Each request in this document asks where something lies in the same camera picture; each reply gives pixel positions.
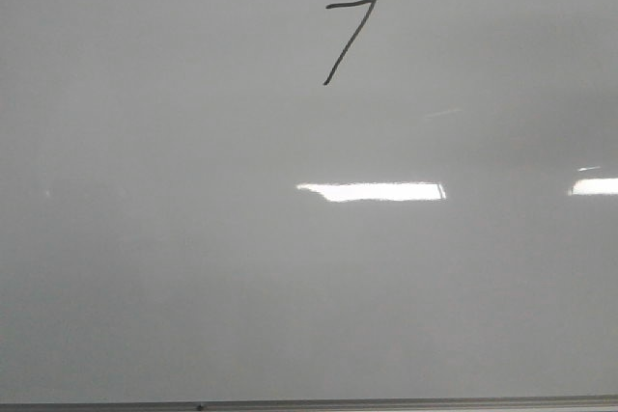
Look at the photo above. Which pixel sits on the white glossy whiteboard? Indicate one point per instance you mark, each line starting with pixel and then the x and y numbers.
pixel 187 212

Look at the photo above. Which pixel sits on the grey aluminium whiteboard frame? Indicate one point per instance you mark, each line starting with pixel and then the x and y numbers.
pixel 559 403

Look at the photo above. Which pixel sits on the black drawn number seven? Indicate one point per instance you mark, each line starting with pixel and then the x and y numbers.
pixel 370 4

